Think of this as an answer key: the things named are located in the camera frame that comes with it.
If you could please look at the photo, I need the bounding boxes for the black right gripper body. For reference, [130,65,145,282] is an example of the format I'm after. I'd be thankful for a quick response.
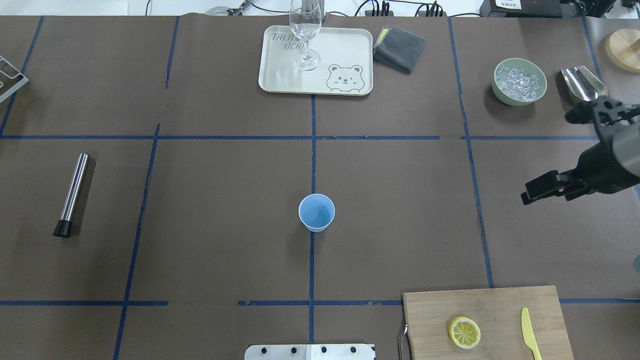
[570,102,639,200]

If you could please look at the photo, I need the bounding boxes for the steel muddler black tip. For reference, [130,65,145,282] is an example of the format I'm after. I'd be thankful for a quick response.
[53,153,89,238]

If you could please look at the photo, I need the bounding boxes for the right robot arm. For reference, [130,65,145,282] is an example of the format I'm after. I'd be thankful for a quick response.
[520,96,640,205]

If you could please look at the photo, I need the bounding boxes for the light blue plastic cup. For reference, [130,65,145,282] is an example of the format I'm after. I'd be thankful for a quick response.
[298,193,336,233]

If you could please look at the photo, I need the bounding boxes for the metal ice scoop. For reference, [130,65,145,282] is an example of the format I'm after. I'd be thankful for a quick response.
[560,65,610,104]

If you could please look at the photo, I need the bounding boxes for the green bowl of ice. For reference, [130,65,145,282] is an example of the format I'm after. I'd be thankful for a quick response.
[491,58,547,106]

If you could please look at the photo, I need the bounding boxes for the wooden mug tree stand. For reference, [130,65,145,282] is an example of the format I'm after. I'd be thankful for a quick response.
[605,28,640,74]

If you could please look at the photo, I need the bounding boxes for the yellow plastic knife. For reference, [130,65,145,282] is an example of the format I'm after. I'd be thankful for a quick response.
[520,307,542,360]

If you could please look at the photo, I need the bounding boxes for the bamboo cutting board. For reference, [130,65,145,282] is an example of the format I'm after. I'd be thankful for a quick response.
[402,285,574,360]

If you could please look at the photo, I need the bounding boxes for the grey folded cloth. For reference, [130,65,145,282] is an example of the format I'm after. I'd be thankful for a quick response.
[372,26,426,75]

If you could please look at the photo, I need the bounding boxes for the cream bear tray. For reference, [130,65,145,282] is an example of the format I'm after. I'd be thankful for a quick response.
[258,25,374,96]

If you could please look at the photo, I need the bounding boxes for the clear wine glass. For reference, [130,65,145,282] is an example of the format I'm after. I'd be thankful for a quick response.
[289,0,323,71]

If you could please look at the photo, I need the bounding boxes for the black power strip cables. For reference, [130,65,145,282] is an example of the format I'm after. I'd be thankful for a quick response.
[350,0,483,19]

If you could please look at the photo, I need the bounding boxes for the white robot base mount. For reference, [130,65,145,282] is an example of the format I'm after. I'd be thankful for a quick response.
[244,343,377,360]

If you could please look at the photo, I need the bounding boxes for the white wire cup rack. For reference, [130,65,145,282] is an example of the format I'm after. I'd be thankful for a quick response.
[0,56,29,103]

